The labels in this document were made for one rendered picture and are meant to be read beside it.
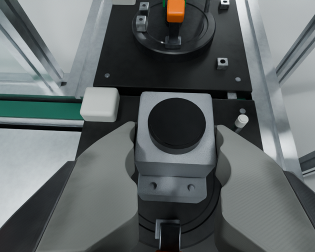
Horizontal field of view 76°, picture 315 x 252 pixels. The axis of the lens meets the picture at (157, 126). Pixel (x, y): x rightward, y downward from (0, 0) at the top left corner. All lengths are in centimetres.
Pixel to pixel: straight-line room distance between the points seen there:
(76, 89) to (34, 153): 12
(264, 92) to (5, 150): 42
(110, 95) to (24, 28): 13
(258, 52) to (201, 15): 12
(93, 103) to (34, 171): 15
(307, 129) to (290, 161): 18
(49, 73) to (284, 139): 34
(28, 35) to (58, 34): 32
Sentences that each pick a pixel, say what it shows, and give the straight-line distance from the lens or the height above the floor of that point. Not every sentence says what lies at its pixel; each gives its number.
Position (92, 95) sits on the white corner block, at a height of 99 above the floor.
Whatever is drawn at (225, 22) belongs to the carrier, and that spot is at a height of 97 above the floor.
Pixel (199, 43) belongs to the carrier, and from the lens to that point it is 34.
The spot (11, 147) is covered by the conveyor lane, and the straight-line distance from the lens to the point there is 40.
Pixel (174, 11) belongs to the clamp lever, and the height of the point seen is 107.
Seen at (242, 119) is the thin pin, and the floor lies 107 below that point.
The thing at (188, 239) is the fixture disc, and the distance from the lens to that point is 23.
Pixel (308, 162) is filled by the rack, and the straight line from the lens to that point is 35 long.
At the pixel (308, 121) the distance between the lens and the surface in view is 49.
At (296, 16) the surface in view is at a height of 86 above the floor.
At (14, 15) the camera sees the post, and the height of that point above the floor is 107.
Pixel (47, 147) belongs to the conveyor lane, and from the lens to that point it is 37.
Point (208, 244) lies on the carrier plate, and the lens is 25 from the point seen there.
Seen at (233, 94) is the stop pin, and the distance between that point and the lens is 32.
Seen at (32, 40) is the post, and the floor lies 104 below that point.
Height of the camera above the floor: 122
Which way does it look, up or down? 64 degrees down
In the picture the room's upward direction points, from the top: 2 degrees counter-clockwise
